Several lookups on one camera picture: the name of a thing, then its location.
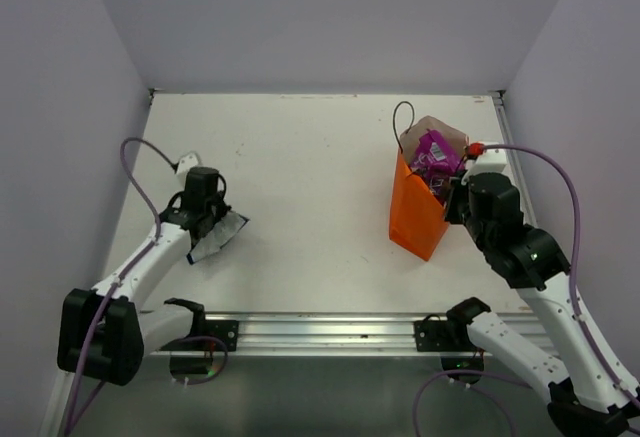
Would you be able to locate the front aluminium rail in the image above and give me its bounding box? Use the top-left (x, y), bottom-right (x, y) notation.
top-left (63, 310), bottom-right (556, 357)

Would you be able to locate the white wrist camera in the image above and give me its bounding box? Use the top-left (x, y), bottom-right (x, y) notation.
top-left (463, 142), bottom-right (508, 178)
top-left (174, 151), bottom-right (201, 176)

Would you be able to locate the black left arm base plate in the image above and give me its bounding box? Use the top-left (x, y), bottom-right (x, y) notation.
top-left (169, 316), bottom-right (240, 353)

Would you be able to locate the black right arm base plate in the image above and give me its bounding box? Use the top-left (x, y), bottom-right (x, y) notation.
top-left (413, 314), bottom-right (477, 353)

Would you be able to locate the blue white snack bag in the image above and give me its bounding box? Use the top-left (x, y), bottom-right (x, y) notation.
top-left (187, 210), bottom-right (250, 265)

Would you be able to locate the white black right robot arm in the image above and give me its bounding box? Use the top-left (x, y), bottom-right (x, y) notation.
top-left (445, 172), bottom-right (639, 436)

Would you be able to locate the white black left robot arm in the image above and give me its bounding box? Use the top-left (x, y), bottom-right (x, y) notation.
top-left (57, 166), bottom-right (246, 386)

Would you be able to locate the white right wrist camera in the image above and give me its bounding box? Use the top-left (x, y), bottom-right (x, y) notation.
top-left (463, 142), bottom-right (508, 178)

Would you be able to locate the magenta purple snack bag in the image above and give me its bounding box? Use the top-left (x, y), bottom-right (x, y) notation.
top-left (409, 130), bottom-right (462, 175)

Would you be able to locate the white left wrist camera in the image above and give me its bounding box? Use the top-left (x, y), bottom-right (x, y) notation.
top-left (174, 151), bottom-right (201, 176)

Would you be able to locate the orange paper bag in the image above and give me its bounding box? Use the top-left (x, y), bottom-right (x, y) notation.
top-left (389, 116), bottom-right (469, 261)

